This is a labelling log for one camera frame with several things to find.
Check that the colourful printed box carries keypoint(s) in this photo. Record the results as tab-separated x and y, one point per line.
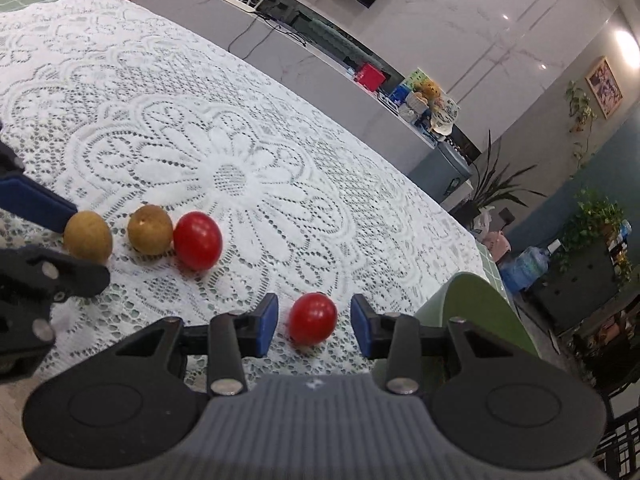
417	82

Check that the leafy green plant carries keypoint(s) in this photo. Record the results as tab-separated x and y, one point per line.
595	225

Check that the printed bucket hat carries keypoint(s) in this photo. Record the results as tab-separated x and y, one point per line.
444	119

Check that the blue box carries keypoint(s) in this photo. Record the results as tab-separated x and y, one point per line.
398	96

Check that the red box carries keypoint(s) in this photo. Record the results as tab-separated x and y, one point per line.
370	76

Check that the red cherry tomato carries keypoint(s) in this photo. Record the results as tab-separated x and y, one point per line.
312	318
197	240

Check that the green plastic bowl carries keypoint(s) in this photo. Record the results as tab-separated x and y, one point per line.
475	305

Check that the grey green trash bin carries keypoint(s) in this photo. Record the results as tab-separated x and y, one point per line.
450	170

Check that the white plastic bag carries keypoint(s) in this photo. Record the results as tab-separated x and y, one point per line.
482	225

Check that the dark drawer cabinet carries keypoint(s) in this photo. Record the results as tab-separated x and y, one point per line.
585	292

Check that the white television console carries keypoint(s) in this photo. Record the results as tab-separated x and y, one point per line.
300	60

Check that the blue water bottle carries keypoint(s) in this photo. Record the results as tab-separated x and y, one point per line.
525	267

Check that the long-leaved potted plant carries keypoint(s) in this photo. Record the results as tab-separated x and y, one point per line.
492	182

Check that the pink bag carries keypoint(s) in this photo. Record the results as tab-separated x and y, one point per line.
496	245

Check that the hanging vine plant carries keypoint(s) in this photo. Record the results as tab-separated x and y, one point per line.
580	110

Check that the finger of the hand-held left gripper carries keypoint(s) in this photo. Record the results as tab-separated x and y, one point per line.
35	202
60	272

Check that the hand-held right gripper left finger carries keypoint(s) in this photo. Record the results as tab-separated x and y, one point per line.
269	325

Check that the framed wall picture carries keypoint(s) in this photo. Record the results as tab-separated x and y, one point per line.
605	87

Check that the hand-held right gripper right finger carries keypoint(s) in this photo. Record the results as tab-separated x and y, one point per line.
360	327

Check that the white lace tablecloth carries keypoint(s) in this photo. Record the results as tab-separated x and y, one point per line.
250	185

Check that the black chair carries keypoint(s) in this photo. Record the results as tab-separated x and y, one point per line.
617	440

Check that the white basket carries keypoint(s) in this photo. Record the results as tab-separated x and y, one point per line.
416	106

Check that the brown longan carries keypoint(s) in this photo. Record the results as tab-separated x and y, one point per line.
150	230
87	237

